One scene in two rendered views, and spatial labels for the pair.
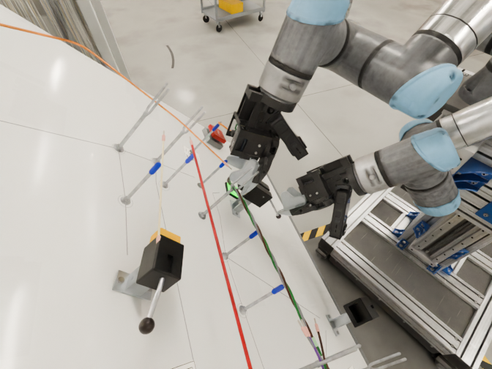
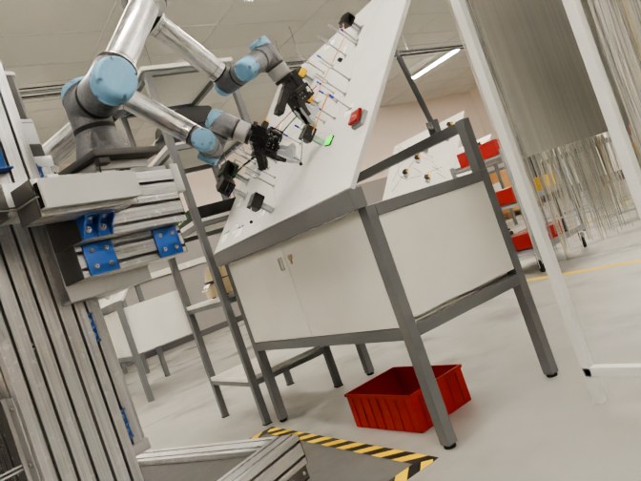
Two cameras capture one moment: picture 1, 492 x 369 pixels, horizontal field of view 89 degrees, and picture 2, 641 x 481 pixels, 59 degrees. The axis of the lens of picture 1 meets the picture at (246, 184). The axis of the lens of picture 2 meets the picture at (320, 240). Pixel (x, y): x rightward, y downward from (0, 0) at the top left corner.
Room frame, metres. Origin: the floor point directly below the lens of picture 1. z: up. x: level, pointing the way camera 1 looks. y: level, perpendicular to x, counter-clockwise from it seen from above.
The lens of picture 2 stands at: (2.35, -0.59, 0.72)
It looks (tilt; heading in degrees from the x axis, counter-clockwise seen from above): 1 degrees up; 167
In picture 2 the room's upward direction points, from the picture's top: 19 degrees counter-clockwise
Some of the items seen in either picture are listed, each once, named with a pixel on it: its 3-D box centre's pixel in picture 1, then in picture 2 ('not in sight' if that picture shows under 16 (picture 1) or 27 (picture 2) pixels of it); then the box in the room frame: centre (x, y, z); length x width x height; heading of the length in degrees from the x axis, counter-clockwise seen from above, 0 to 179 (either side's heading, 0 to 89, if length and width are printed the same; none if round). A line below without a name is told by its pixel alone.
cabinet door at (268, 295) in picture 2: not in sight; (267, 296); (-0.15, -0.30, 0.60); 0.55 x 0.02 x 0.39; 20
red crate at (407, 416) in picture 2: not in sight; (406, 396); (0.22, 0.03, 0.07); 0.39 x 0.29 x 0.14; 23
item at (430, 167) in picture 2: not in sight; (430, 200); (-3.73, 2.26, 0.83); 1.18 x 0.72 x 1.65; 22
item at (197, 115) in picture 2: not in sight; (184, 131); (-0.72, -0.37, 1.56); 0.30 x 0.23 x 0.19; 111
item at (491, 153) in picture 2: not in sight; (524, 200); (-1.88, 2.19, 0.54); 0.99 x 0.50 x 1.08; 117
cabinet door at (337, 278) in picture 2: not in sight; (333, 280); (0.37, -0.12, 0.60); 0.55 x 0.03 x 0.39; 20
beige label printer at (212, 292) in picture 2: not in sight; (234, 271); (-0.71, -0.36, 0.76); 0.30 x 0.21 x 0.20; 113
